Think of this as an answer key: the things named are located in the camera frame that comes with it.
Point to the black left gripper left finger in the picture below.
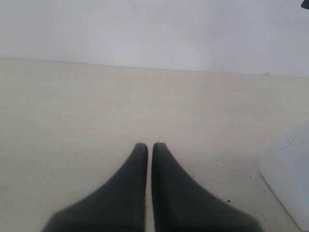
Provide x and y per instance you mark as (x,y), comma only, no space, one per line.
(117,206)

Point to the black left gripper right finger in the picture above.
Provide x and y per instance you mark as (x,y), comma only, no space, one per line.
(180,204)

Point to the black helmet with visor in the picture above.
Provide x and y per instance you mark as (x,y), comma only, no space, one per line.
(305,4)

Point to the white mannequin head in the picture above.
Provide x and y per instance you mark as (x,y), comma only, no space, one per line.
(285,168)

